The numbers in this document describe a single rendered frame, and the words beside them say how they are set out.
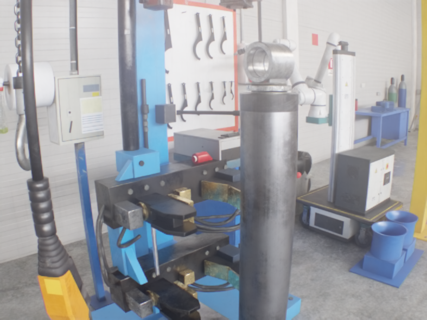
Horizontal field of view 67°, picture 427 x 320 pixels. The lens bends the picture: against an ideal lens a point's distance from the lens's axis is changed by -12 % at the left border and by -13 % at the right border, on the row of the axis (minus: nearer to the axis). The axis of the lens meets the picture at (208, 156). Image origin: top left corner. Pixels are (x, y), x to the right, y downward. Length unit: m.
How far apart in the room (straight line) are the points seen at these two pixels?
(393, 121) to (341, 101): 4.85
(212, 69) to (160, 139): 2.48
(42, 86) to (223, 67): 2.84
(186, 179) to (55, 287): 1.20
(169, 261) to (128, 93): 0.87
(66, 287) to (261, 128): 0.81
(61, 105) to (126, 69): 0.54
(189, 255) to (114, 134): 1.94
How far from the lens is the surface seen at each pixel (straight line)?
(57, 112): 2.13
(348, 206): 3.41
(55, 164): 3.42
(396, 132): 8.25
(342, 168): 3.35
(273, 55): 1.24
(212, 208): 3.34
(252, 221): 1.34
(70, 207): 3.57
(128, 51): 1.77
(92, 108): 2.21
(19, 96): 0.82
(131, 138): 1.78
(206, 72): 4.28
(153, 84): 1.92
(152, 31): 1.94
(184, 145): 2.18
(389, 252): 2.97
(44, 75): 2.08
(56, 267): 0.75
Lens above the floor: 1.54
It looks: 13 degrees down
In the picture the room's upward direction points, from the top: 1 degrees counter-clockwise
